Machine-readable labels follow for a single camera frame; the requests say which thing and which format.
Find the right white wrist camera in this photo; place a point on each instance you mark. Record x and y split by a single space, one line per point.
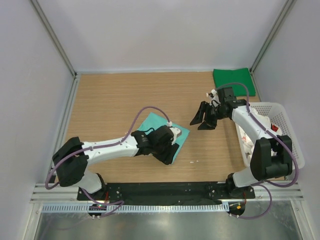
214 98

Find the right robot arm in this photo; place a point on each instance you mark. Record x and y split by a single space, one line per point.
272 155

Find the teal t-shirt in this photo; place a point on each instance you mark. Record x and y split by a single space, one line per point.
153 122

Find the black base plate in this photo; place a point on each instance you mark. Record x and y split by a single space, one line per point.
172 193

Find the white slotted cable duct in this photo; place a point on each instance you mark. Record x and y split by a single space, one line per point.
91 208

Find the white plastic basket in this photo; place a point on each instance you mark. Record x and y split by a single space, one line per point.
278 116

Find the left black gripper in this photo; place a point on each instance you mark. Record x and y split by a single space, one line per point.
163 152

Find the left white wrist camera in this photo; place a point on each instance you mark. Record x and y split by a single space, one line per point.
177 132

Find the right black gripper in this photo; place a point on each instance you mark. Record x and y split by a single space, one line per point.
210 113

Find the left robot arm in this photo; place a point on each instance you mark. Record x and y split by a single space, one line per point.
72 160

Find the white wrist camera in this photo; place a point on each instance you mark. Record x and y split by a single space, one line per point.
177 132
214 98

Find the white t-shirt in basket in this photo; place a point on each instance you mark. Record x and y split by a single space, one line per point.
247 144

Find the folded green t-shirt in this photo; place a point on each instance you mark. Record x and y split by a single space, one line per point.
227 76

